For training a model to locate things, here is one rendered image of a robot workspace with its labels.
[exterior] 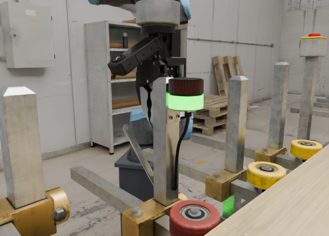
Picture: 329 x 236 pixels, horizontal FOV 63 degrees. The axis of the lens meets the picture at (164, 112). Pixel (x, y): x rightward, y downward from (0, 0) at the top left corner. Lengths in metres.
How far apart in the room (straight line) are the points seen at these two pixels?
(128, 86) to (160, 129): 3.43
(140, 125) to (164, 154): 0.92
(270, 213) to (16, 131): 0.39
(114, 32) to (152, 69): 3.24
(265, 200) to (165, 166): 0.19
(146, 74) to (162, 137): 0.15
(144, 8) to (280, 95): 0.52
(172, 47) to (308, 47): 0.65
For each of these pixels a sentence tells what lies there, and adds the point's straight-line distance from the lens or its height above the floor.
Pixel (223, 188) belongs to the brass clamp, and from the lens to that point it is 0.67.
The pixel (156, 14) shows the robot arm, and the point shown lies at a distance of 0.54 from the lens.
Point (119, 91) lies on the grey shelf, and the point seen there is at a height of 0.68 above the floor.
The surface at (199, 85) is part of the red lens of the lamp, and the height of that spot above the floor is 1.10.
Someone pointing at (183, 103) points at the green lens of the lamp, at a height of 1.08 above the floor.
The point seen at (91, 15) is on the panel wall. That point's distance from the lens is 3.62.
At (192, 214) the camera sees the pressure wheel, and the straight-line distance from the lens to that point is 0.45.
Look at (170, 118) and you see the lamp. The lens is 0.48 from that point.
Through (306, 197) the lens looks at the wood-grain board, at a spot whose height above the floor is 0.90.
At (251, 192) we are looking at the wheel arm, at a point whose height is 0.85.
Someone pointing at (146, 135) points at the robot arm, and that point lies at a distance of 1.43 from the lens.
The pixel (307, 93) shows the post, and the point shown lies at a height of 1.02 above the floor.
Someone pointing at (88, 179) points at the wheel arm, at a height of 0.86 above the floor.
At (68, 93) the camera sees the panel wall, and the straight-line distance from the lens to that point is 3.43.
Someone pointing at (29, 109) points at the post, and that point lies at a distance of 0.35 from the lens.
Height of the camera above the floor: 1.15
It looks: 11 degrees down
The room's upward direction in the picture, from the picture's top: straight up
